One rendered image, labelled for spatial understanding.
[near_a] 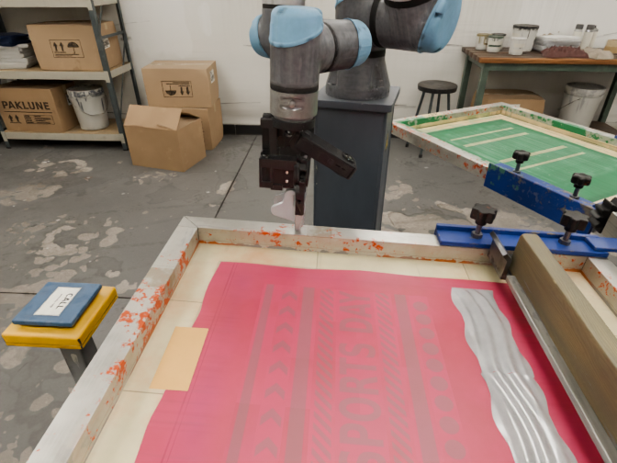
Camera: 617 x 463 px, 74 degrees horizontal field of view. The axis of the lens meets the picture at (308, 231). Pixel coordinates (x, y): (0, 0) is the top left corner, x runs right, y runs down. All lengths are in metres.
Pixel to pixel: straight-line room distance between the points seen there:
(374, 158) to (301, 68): 0.42
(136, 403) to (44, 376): 1.60
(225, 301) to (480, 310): 0.40
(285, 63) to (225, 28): 3.70
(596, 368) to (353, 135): 0.65
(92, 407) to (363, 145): 0.74
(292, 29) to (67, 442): 0.55
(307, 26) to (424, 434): 0.54
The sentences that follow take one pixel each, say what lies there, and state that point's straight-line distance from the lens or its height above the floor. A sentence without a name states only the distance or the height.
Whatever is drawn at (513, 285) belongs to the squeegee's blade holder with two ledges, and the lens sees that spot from 0.73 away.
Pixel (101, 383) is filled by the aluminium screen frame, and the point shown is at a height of 1.04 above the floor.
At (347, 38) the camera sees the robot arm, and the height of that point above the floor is 1.36.
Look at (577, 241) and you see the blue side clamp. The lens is 0.91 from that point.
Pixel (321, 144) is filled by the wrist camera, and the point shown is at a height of 1.20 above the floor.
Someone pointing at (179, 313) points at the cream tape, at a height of 1.01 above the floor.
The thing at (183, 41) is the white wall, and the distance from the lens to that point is 4.46.
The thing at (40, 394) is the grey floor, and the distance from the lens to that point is 2.09.
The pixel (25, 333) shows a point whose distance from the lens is 0.81.
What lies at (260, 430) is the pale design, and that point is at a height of 1.00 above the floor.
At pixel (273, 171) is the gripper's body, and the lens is 0.69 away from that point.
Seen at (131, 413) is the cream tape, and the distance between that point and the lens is 0.56.
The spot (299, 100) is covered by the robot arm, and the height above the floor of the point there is 1.28.
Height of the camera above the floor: 1.44
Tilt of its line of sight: 32 degrees down
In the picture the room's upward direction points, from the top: straight up
